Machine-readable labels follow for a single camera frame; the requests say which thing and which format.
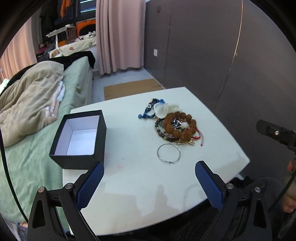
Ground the red string bracelet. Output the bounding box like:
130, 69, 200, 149
193, 129, 205, 147

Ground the silver bangle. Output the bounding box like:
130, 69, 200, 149
157, 143, 181, 164

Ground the brown rudraksha bead bracelet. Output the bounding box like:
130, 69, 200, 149
163, 111, 198, 143

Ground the silver black chain necklace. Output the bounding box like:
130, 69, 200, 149
171, 117, 184, 130

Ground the dark multicolour bead bracelet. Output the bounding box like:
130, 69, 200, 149
154, 117, 180, 143

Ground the gold rhinestone butterfly brooch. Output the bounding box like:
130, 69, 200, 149
177, 138, 195, 145

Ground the black jewelry box white interior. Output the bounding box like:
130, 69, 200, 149
49, 110, 107, 170

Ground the person's right hand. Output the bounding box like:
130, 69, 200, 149
282, 159, 296, 214

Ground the green sheet bed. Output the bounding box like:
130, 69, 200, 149
1, 57, 93, 222

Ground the white square table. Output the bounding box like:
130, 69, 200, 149
74, 87, 249, 235

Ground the pink white cloth on bed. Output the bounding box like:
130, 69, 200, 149
45, 81, 66, 118

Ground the beige quilt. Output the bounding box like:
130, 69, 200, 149
1, 61, 64, 147

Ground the flat brown cardboard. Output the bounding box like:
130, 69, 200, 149
104, 78, 163, 100

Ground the black garment on bed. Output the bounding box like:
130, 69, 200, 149
50, 51, 95, 70

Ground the pink curtain by bed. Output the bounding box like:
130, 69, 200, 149
1, 18, 37, 81

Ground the floral bedding in background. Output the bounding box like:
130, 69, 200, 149
49, 31, 96, 58

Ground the white folding table background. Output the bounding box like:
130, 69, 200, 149
46, 25, 77, 49

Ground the black cable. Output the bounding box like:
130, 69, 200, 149
0, 127, 30, 223

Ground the pink curtain by wall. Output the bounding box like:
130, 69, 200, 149
96, 0, 146, 75

